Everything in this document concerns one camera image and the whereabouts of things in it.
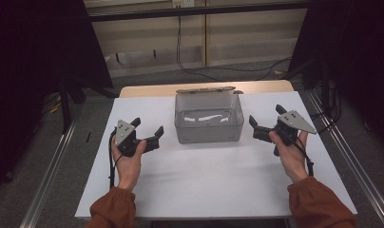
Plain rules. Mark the white table mat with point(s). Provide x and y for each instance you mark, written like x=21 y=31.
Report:
x=212 y=177

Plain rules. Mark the black horizontal bar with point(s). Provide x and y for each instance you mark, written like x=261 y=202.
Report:
x=196 y=10

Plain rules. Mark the black metal stand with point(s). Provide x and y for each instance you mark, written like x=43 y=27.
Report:
x=65 y=104

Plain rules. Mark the wooden table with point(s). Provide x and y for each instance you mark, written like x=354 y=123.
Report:
x=149 y=90

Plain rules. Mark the person's right hand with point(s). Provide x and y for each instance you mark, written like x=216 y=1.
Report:
x=293 y=161

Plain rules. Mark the aluminium rail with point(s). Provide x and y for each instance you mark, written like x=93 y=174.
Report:
x=50 y=177
x=355 y=158

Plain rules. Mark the clear grey plastic box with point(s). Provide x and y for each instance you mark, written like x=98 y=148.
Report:
x=209 y=134

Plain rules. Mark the small black stick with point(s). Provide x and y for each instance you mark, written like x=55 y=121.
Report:
x=88 y=137

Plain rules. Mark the person's left hand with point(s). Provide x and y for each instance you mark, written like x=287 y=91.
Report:
x=128 y=171

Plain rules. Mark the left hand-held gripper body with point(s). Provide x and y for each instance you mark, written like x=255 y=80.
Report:
x=125 y=134

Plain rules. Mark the yellow floor item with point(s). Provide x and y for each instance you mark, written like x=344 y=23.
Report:
x=55 y=108

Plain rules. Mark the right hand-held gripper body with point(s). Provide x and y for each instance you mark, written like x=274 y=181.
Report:
x=293 y=122

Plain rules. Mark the black curtain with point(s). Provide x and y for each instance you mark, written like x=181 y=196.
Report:
x=38 y=79
x=355 y=47

